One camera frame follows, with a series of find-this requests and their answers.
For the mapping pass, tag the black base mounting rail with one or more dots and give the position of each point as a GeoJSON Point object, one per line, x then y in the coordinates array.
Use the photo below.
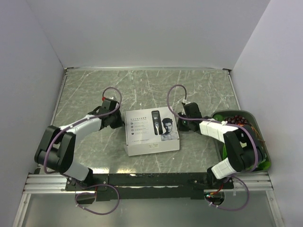
{"type": "Point", "coordinates": [150, 185]}

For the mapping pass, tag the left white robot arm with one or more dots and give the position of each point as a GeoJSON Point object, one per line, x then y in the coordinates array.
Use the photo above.
{"type": "Point", "coordinates": [56, 148]}

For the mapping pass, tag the fake green lime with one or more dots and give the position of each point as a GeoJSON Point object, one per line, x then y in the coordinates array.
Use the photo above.
{"type": "Point", "coordinates": [218, 117]}

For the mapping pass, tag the white hair clipper kit box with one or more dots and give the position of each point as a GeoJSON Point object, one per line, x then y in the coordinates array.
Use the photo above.
{"type": "Point", "coordinates": [151, 131]}

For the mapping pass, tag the fake dark grapes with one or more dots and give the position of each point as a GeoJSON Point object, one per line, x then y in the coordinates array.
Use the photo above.
{"type": "Point", "coordinates": [237, 119]}

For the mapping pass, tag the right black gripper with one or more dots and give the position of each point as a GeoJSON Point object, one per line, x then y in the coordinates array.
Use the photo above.
{"type": "Point", "coordinates": [180, 127]}

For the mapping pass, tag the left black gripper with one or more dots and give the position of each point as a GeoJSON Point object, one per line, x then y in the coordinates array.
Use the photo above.
{"type": "Point", "coordinates": [120, 123]}

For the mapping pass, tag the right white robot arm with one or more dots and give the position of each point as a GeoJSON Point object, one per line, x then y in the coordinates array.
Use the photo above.
{"type": "Point", "coordinates": [243, 150]}

